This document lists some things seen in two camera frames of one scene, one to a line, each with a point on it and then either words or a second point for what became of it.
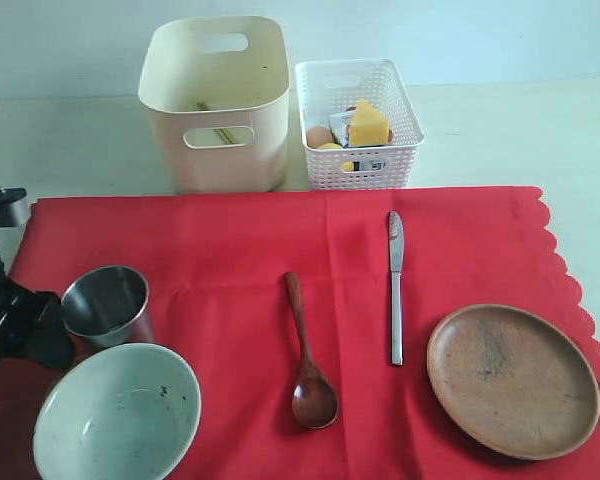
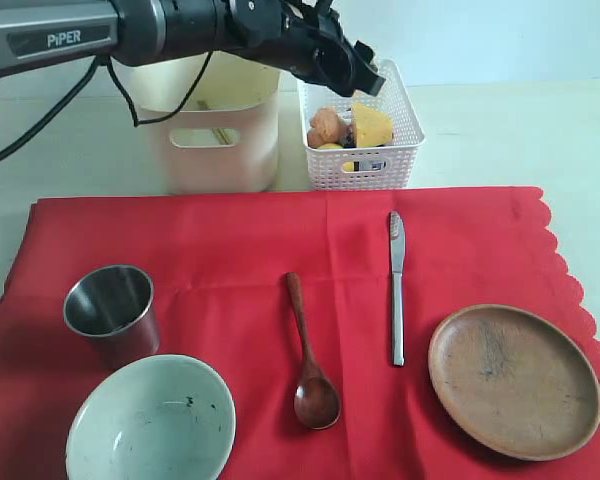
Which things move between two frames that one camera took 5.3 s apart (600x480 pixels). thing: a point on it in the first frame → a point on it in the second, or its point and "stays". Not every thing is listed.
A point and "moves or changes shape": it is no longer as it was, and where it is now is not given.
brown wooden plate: x=513 y=382 stays
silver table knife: x=396 y=243 stays
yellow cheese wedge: x=368 y=127 moves or changes shape
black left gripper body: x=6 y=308 → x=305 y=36
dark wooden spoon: x=315 y=399 stays
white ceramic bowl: x=126 y=412 moves or changes shape
